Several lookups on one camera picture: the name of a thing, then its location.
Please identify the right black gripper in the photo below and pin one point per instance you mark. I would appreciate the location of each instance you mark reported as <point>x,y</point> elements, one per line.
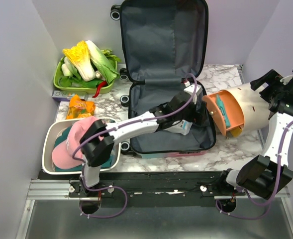
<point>272,78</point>

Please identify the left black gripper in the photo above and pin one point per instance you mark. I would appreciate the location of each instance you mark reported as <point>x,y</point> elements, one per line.
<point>198,118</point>

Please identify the clear packet of items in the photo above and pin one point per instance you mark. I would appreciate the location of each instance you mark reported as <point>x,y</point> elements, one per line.
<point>182,127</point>

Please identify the teal tube bottle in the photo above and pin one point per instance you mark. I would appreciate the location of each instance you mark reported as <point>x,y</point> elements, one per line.
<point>222,109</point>

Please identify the yellow drawer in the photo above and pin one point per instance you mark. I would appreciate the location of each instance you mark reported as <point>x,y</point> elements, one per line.
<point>235,132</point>

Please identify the cream cylindrical bucket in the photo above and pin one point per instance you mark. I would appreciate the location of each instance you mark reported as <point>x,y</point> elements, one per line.
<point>254,108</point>

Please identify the pink and teal kids suitcase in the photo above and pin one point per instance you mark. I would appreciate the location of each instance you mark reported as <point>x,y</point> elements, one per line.
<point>163,41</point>

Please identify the teal cloth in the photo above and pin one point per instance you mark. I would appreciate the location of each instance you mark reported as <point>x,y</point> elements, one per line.
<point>61,135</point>

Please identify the pink baseball cap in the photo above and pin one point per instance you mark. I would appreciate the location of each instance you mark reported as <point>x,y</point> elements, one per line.
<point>79,128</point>

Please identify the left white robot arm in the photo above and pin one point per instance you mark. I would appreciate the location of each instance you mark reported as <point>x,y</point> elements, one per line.
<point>97,143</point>

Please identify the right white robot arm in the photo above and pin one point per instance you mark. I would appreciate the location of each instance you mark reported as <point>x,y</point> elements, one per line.
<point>267,173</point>

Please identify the green vegetable tray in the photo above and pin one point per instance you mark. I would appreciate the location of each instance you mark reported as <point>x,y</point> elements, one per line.
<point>72,84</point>

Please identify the red chili pepper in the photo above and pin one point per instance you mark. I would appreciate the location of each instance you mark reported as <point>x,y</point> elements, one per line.
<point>99,87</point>

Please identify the white green bok choy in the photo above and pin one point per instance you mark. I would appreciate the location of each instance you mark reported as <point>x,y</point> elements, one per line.
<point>101,60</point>

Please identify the white mushroom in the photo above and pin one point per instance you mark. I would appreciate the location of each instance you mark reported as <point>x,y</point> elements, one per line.
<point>98,75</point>

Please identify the orange snack bag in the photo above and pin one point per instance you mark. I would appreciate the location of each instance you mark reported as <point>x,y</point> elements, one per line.
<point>79,108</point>

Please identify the yellow napa cabbage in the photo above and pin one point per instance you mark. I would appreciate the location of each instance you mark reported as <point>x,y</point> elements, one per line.
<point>79,56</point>

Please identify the purple white box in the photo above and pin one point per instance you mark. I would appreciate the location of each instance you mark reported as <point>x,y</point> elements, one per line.
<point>64,96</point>

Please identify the white rectangular plastic tub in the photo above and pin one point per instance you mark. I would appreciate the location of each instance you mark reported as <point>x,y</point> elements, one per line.
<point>53,132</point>

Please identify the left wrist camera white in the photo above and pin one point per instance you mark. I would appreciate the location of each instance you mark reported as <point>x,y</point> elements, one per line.
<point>193,90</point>

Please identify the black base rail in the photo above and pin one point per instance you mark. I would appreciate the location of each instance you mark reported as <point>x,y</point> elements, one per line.
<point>157,189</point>

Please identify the aluminium frame rail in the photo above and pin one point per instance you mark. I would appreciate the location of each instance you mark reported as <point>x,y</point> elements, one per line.
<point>56,190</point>

